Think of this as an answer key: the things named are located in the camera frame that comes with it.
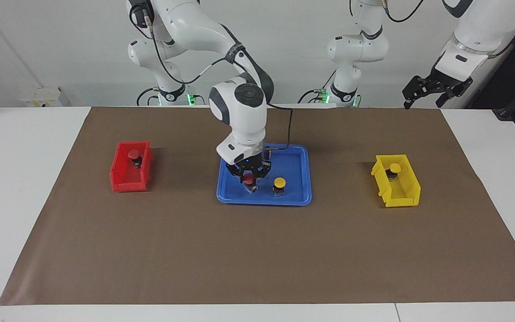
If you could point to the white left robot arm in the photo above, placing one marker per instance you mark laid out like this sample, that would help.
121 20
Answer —
360 49

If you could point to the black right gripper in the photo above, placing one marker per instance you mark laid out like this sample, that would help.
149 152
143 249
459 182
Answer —
251 164

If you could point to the red push button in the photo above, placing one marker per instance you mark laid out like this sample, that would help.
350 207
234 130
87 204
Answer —
133 154
249 178

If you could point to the white wall power box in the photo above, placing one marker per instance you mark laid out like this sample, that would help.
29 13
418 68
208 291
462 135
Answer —
43 96

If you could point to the yellow push button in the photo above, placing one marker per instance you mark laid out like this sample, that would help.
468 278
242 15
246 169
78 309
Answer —
394 168
279 182

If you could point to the blue plastic tray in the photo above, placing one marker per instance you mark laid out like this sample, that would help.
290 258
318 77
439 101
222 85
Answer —
295 170

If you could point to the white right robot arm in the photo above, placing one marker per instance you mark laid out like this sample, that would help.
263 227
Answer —
239 116

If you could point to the yellow plastic storage bin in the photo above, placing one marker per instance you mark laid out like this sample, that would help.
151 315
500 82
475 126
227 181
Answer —
403 190

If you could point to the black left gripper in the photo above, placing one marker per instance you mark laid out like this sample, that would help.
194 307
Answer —
447 82

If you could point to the black backdrop panel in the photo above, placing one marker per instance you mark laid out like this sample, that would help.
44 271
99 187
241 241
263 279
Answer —
485 96

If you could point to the red plastic storage bin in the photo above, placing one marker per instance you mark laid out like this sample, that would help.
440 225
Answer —
125 179

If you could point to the brown paper table mat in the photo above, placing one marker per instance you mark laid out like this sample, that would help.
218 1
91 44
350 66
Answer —
257 250

